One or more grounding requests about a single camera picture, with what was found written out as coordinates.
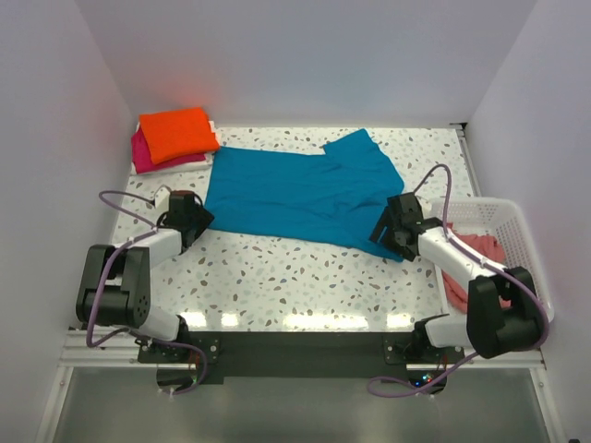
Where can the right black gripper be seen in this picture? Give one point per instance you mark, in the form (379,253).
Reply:
(383,221)

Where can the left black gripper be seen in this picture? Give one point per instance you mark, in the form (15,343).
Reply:
(204,219)

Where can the blue t-shirt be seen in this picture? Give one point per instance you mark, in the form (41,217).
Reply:
(336,197)

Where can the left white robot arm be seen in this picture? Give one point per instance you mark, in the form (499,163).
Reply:
(114,295)

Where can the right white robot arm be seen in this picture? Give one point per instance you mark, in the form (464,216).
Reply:
(504,313)

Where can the folded magenta t-shirt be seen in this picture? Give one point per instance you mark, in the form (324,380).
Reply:
(141,155)

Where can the folded orange t-shirt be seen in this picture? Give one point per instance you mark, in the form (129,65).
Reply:
(178,133)

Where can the salmon pink t-shirt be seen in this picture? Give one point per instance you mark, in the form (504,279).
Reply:
(488,246)

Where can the white plastic basket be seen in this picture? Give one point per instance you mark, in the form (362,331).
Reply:
(498,217)

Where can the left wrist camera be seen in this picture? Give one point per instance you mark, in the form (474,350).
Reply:
(160,196)

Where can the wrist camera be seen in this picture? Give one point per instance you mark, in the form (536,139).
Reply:
(426,206)
(160,196)

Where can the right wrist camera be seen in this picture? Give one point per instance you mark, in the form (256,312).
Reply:
(426,206)

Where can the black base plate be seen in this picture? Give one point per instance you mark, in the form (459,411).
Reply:
(217,376)

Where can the aluminium frame rail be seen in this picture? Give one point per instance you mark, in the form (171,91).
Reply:
(258,351)

